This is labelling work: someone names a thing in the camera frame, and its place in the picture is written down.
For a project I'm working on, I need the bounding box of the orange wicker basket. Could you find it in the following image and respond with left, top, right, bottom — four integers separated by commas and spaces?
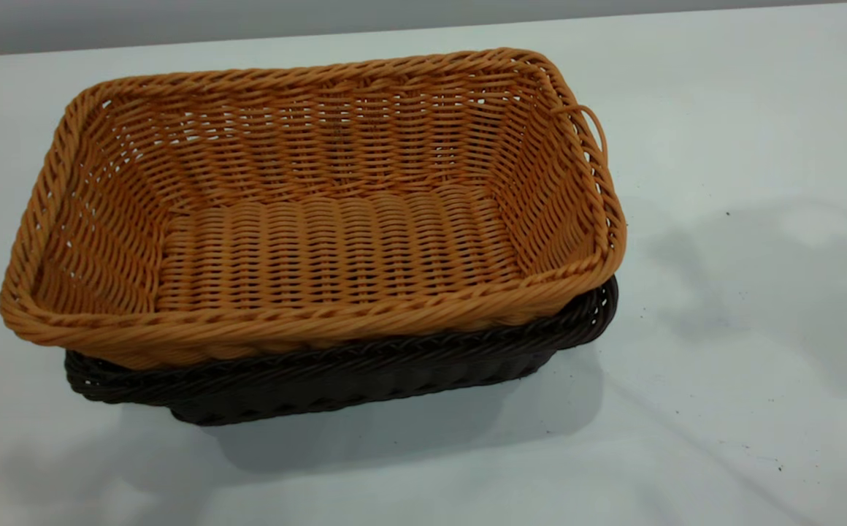
0, 47, 627, 370

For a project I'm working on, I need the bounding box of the black wicker basket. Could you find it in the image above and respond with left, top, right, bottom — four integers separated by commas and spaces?
64, 276, 620, 427

